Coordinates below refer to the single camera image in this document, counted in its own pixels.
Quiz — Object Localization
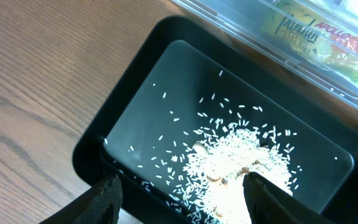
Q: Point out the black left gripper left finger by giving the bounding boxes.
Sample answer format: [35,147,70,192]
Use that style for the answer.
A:
[41,175,123,224]

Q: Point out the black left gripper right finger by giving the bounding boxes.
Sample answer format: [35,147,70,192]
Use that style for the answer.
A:
[242,172,334,224]

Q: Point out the rice leftovers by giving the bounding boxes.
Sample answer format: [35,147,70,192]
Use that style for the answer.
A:
[104,70,338,224]

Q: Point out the pandan cake wrapper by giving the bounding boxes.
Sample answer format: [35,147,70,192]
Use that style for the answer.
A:
[262,0,358,88]

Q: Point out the black tray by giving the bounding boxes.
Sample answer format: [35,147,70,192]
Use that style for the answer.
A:
[73,16,358,223]

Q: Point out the clear plastic bin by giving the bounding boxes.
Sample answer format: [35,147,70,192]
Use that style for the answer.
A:
[178,0,358,110]

